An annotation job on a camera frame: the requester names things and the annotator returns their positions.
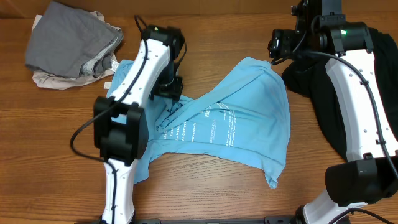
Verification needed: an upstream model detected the folded grey garment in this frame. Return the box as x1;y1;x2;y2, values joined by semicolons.
25;2;124;78

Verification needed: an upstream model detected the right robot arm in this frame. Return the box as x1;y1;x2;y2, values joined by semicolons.
264;0;397;223

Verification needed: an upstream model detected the black t-shirt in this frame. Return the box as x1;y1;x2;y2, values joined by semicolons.
282;28;397;159

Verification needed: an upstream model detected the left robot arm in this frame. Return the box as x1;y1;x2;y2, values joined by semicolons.
93;25;186;223

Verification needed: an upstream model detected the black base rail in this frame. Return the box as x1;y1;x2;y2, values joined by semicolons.
132;216;293;224

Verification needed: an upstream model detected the light blue t-shirt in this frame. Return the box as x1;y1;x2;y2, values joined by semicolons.
105;56;292;189

